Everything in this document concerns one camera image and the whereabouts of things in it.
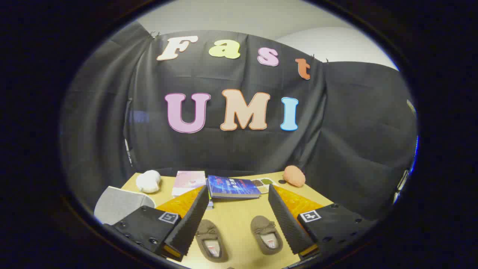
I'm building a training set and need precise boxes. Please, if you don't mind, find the brown fuzzy shoe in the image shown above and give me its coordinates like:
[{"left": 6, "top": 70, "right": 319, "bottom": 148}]
[
  {"left": 195, "top": 219, "right": 229, "bottom": 263},
  {"left": 250, "top": 216, "right": 283, "bottom": 256}
]

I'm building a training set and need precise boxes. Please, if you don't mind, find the white plush ball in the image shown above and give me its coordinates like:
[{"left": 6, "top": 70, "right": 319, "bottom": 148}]
[{"left": 136, "top": 170, "right": 162, "bottom": 194}]

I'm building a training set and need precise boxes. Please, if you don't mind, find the pink book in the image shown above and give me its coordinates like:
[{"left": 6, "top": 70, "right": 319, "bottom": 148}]
[{"left": 171, "top": 171, "right": 207, "bottom": 197}]

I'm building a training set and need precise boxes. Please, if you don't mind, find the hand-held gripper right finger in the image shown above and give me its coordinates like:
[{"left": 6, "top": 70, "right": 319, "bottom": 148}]
[{"left": 268, "top": 184, "right": 378, "bottom": 262}]

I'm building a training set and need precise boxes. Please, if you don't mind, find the white compartment tray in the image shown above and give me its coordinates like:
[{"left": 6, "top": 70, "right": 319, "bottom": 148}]
[{"left": 251, "top": 178, "right": 277, "bottom": 194}]

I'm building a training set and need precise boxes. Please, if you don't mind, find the grey fabric storage box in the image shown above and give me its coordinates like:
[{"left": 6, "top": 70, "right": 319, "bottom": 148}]
[{"left": 93, "top": 186, "right": 156, "bottom": 225}]

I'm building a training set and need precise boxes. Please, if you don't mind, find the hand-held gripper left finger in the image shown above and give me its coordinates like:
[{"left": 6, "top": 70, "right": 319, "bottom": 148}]
[{"left": 103, "top": 185, "right": 210, "bottom": 262}]

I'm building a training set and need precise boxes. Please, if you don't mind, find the orange plush ball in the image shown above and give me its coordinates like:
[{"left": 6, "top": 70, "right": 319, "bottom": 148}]
[{"left": 283, "top": 165, "right": 306, "bottom": 187}]

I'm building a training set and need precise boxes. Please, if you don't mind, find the dark blue book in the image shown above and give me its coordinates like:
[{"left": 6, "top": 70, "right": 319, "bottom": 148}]
[{"left": 206, "top": 175, "right": 261, "bottom": 200}]

